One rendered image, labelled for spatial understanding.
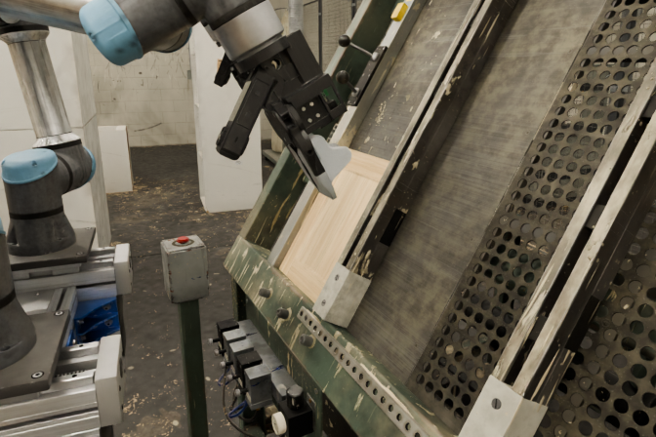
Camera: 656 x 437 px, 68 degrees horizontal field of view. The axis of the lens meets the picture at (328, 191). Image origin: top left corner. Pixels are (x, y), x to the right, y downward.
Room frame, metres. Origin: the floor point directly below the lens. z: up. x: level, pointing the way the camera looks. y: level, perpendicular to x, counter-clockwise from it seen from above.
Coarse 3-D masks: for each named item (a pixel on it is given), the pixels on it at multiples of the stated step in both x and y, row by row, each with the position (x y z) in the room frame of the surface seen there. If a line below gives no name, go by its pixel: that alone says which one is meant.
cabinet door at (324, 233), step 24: (360, 168) 1.30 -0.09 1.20; (384, 168) 1.22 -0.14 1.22; (336, 192) 1.33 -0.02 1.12; (360, 192) 1.24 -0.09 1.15; (312, 216) 1.35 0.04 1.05; (336, 216) 1.27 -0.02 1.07; (360, 216) 1.19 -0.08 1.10; (312, 240) 1.29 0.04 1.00; (336, 240) 1.20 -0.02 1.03; (288, 264) 1.30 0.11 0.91; (312, 264) 1.22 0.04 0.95; (312, 288) 1.16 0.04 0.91
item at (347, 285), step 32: (480, 0) 1.22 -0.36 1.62; (512, 0) 1.21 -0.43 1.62; (480, 32) 1.17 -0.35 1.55; (448, 64) 1.18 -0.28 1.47; (480, 64) 1.17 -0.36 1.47; (448, 96) 1.13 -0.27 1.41; (416, 128) 1.14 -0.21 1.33; (448, 128) 1.13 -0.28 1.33; (416, 160) 1.09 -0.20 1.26; (384, 192) 1.10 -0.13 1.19; (416, 192) 1.09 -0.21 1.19; (384, 224) 1.05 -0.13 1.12; (352, 256) 1.03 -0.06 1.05; (384, 256) 1.06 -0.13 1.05; (352, 288) 1.02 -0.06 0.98
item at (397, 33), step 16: (416, 0) 1.55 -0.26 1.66; (416, 16) 1.55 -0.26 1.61; (400, 32) 1.52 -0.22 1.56; (400, 48) 1.52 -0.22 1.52; (384, 64) 1.50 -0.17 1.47; (368, 96) 1.47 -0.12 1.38; (352, 112) 1.46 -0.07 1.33; (352, 128) 1.45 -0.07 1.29; (304, 192) 1.42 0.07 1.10; (304, 208) 1.37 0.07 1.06; (288, 224) 1.39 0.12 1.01; (288, 240) 1.35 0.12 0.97; (272, 256) 1.36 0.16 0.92
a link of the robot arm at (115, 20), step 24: (96, 0) 0.56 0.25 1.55; (120, 0) 0.55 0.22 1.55; (144, 0) 0.55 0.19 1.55; (168, 0) 0.56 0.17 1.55; (96, 24) 0.55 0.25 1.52; (120, 24) 0.55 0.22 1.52; (144, 24) 0.56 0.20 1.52; (168, 24) 0.57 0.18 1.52; (192, 24) 0.59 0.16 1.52; (120, 48) 0.56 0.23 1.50; (144, 48) 0.57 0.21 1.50
